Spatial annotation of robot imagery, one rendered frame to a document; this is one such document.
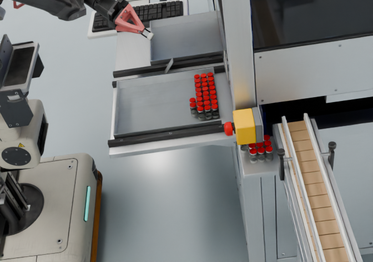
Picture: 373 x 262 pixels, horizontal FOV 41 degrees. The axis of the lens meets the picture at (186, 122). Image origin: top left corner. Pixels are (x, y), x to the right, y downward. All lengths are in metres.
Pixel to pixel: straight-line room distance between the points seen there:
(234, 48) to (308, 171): 0.39
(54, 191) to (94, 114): 0.83
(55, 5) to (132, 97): 0.49
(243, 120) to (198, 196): 1.18
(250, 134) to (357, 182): 0.56
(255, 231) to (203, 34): 0.77
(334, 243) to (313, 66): 0.46
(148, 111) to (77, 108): 1.51
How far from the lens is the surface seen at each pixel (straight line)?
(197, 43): 1.92
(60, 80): 3.41
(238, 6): 1.23
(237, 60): 1.33
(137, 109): 1.69
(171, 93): 1.72
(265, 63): 1.35
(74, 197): 2.32
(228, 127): 1.40
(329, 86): 1.45
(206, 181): 2.57
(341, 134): 1.61
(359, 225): 2.05
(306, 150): 1.44
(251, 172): 1.46
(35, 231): 2.28
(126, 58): 1.92
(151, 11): 2.25
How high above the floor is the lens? 2.02
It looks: 45 degrees down
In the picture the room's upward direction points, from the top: 11 degrees counter-clockwise
